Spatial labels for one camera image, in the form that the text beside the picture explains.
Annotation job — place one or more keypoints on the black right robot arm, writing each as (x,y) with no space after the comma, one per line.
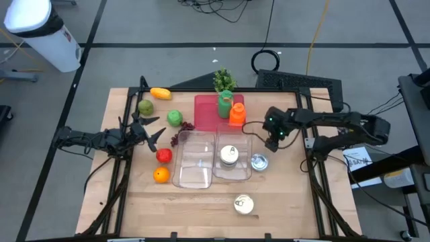
(336,117)

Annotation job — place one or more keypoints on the black floor object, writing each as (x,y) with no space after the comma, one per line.
(5,112)

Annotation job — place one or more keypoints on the green pear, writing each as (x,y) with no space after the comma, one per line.
(145,107)

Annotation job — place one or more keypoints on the black cart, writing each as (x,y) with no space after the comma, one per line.
(416,107)

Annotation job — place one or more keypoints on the Wild Planet tin can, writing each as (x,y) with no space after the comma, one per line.
(243,204)

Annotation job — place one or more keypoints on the white paper sign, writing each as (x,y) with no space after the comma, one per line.
(357,159)

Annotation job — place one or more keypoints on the grey stand base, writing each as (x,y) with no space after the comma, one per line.
(16,75)

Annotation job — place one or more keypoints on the green apple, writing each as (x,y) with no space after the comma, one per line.
(175,118)

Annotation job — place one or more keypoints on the black aluminium table frame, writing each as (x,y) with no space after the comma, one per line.
(262,89)

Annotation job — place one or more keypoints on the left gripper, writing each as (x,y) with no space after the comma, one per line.
(137,131)

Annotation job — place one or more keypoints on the pink plastic tray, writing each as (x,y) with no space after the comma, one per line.
(206,112)

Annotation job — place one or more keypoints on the small green potted plant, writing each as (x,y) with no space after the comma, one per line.
(224,80)

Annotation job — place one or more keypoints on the dark red grape bunch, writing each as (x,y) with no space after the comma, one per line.
(184,127)

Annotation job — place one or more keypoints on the orange fruit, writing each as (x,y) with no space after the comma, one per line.
(162,175)

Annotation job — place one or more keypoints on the yellow mango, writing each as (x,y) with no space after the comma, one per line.
(161,93)

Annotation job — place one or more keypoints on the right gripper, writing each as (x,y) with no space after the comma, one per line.
(278,124)

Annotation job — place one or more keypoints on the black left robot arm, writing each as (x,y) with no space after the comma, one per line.
(84,138)

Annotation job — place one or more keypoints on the black caster wheel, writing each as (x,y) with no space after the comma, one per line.
(406,236)

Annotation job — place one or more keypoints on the white plastic container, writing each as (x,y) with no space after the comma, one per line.
(399,178)

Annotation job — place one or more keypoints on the gold lid tin can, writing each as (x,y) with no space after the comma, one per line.
(229,154)

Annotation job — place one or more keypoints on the black perforated case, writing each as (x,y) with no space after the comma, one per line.
(302,80)

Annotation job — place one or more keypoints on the orange plastic bottle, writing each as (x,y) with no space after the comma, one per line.
(237,116)

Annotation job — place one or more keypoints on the green plastic bottle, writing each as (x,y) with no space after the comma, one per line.
(224,107)

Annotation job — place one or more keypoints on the red apple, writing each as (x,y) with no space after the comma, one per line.
(164,155)

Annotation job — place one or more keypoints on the white trash can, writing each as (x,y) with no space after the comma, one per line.
(50,47)

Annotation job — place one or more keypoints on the clear plastic bin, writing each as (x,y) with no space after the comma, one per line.
(235,134)
(193,168)

